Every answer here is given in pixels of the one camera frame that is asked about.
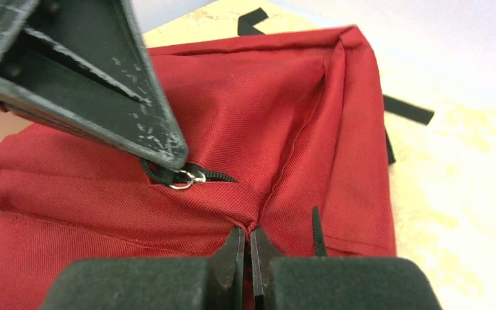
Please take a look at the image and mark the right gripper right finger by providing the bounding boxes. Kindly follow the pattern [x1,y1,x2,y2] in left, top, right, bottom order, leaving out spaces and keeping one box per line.
[251,227,441,309]

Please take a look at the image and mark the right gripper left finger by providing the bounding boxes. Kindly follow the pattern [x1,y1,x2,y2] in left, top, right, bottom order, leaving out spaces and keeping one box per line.
[40,227,245,310]

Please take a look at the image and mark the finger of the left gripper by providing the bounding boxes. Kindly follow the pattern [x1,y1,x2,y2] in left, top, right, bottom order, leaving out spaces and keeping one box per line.
[0,1,188,171]

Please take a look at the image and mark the red student backpack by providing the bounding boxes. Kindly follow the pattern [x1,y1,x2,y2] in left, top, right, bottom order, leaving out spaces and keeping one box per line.
[0,9,432,309]

